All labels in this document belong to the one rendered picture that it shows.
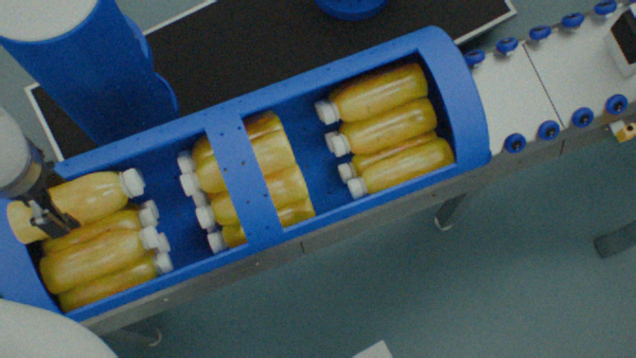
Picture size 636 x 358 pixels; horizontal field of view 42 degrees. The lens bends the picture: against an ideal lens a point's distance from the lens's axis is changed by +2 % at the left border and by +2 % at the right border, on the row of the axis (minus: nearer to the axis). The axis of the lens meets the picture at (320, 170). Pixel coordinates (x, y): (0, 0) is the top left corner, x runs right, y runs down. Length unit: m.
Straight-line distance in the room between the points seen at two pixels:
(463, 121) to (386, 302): 1.22
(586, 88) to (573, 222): 0.96
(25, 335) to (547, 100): 1.26
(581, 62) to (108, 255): 1.05
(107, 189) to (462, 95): 0.62
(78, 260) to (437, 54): 0.73
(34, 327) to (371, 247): 1.86
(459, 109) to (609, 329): 1.40
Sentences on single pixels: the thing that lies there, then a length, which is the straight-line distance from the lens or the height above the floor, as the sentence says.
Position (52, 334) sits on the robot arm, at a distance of 0.82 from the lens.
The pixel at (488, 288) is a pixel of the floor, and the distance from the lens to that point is 2.63.
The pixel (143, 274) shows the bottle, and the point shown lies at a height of 1.09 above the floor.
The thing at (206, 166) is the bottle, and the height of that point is 1.18.
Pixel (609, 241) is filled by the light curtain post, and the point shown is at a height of 0.11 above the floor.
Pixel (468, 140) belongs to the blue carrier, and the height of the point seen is 1.18.
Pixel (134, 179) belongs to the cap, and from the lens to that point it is 1.34.
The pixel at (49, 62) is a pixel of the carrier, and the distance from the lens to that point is 1.87.
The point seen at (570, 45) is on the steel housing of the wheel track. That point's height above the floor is 0.93.
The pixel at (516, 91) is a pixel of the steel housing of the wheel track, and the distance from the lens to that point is 1.79.
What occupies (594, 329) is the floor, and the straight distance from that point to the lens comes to 2.70.
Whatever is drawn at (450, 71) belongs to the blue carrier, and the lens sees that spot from 1.45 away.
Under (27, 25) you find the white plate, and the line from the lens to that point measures 1.79.
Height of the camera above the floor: 2.56
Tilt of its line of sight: 75 degrees down
